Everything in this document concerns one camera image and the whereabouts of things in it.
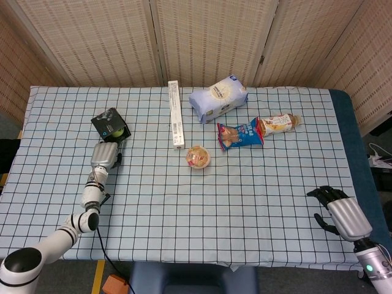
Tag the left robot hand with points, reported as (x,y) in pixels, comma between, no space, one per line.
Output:
(103,154)

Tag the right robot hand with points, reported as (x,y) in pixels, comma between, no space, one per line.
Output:
(347,216)

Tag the yellow tennis ball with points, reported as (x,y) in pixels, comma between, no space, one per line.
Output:
(117,133)

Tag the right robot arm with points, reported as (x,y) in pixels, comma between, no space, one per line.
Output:
(375,266)

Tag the small black box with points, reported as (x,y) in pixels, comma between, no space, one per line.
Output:
(107,122)

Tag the long white carton box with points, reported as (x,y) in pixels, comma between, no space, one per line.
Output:
(176,116)

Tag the dark blue table pad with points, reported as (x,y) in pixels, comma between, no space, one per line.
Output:
(355,144)

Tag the black case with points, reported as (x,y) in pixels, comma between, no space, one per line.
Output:
(8,156)

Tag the fruit jelly cup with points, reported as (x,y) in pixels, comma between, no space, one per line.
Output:
(198,157)

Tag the checked pale blue tablecloth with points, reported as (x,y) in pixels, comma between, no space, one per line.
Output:
(196,214)

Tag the tea bottle with label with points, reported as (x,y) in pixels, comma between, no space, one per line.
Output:
(280,124)

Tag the beige woven folding screen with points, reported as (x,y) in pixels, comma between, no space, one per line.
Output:
(104,39)

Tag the pale blue tissue pack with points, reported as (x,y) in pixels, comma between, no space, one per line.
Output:
(217,98)

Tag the orange block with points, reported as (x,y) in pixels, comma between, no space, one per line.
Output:
(114,284)

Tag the blue snack bag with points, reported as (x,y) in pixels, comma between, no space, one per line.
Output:
(240,134)

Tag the dark blue chair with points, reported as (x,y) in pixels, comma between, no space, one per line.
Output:
(193,278)

